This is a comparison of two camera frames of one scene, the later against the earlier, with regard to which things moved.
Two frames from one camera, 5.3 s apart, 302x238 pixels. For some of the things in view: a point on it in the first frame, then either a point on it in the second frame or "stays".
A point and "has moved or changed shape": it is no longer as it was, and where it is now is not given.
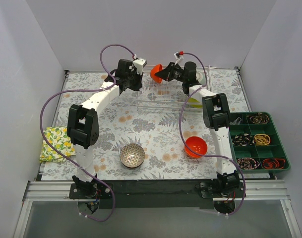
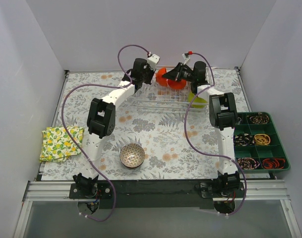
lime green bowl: [194, 100] stays
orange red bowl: [156, 68] has moved or changed shape
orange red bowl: [197, 144] -> [177, 85]
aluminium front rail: [256, 190] stays
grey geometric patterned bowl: [132, 155] stays
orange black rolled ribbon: [273, 163] stays
